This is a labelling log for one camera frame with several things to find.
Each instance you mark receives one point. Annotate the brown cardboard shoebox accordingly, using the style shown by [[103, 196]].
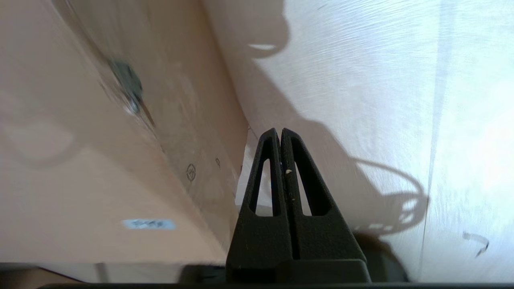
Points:
[[112, 140]]

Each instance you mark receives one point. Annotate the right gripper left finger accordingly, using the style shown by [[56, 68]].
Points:
[[262, 237]]

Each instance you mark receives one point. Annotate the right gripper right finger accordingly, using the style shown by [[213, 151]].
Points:
[[321, 237]]

